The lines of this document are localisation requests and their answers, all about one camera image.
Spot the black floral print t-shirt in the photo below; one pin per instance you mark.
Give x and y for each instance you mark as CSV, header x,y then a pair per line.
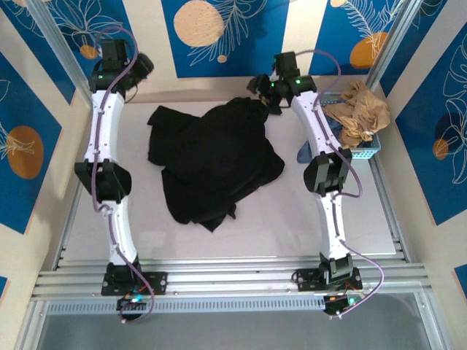
x,y
211,153

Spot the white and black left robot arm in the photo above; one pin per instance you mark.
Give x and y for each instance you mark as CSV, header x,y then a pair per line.
x,y
106,124

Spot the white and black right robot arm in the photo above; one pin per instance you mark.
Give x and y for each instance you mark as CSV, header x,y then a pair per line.
x,y
310,120

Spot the blue crumpled t-shirt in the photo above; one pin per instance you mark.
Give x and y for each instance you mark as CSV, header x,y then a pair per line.
x,y
303,155

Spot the tan crumpled t-shirt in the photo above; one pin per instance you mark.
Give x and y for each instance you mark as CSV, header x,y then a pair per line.
x,y
365,113

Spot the light blue plastic basket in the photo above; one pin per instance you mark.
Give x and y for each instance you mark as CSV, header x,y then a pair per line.
x,y
365,153

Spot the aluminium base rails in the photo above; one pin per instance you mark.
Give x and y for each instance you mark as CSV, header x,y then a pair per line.
x,y
226,277

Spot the grey panel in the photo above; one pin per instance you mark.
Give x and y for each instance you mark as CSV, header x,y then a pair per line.
x,y
233,331

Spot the aluminium frame post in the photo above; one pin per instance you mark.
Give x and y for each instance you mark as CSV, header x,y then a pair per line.
x,y
54,40
397,40

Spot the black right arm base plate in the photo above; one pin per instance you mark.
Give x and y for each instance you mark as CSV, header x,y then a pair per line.
x,y
304,279

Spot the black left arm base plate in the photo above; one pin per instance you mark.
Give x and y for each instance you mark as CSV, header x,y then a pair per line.
x,y
157,282

